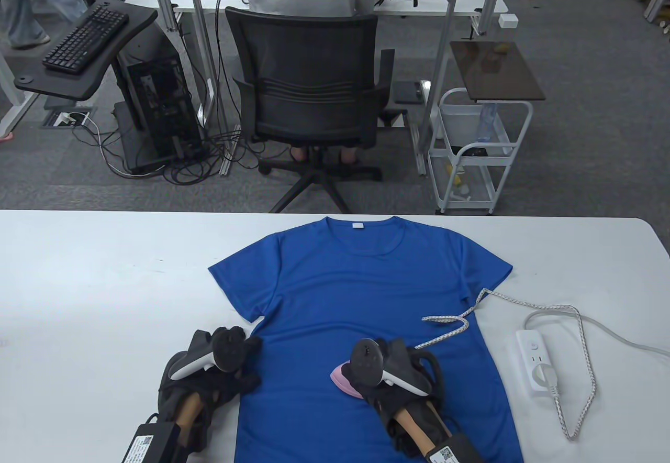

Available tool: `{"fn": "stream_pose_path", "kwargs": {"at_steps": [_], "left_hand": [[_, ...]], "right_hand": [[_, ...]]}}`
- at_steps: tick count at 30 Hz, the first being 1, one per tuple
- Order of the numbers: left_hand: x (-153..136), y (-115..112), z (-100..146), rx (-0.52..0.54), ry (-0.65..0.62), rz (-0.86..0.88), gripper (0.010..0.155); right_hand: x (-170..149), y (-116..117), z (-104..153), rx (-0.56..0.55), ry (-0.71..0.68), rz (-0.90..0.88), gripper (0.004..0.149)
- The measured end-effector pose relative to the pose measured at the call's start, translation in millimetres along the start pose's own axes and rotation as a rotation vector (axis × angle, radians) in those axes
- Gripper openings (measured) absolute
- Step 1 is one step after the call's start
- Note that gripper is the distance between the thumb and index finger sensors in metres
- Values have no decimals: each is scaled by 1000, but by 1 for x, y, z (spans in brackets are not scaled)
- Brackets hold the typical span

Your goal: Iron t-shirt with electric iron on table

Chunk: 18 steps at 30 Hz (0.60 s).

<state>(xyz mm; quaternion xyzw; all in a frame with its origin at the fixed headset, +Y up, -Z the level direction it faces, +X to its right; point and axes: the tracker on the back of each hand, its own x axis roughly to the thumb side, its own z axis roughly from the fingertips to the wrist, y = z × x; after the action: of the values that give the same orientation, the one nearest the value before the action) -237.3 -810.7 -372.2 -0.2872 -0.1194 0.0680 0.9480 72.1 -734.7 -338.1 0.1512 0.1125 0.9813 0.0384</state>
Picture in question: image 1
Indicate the person's right hand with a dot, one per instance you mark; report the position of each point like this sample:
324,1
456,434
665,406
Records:
384,403

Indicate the person's left hand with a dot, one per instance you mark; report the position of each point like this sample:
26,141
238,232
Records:
230,385

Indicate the pink electric iron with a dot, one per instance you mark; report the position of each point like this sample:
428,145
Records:
343,379

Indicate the blue t-shirt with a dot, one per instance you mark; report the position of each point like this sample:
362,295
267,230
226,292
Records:
366,285

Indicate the person's left forearm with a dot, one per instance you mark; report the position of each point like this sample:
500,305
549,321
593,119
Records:
188,410

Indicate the black white controller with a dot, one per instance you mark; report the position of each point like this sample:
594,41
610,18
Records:
366,361
196,364

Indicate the black wrist sensor box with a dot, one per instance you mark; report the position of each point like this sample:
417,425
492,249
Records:
455,452
152,444

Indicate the white power strip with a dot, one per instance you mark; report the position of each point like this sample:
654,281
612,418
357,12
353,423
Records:
531,348

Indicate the white table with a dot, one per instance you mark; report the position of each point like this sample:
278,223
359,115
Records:
104,253

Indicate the small yellow item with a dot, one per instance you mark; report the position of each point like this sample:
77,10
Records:
459,183

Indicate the small black device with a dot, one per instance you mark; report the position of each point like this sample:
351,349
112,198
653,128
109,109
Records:
475,151

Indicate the black computer tower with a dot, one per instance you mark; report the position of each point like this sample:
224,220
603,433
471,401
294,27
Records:
157,107

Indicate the clear plastic water bottle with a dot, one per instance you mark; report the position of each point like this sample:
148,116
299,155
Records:
487,122

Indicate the white rolling cart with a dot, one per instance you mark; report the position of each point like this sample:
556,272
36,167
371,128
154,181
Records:
454,112

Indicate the floor socket box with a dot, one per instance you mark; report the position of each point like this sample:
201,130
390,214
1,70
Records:
63,118

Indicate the black mesh office chair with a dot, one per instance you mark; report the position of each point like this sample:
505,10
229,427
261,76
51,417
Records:
309,65

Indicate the red slipper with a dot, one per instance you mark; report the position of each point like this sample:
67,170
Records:
4,136

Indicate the brown cart top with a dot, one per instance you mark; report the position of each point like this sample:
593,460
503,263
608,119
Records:
502,83

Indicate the black keyboard tray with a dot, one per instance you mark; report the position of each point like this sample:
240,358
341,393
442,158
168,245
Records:
57,85

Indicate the small brown object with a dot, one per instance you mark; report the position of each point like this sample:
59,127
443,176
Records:
501,49

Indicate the black keyboard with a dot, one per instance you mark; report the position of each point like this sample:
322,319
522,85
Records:
78,44

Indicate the small white box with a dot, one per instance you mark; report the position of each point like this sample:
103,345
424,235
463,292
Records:
508,21

